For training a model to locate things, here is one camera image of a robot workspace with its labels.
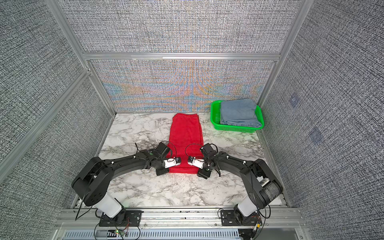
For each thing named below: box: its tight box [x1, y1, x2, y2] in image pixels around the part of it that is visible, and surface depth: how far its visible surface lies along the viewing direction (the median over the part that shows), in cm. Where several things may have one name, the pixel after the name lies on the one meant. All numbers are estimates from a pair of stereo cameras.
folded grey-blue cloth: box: [220, 98, 262, 128], surface depth 113 cm
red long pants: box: [168, 113, 204, 174], surface depth 106 cm
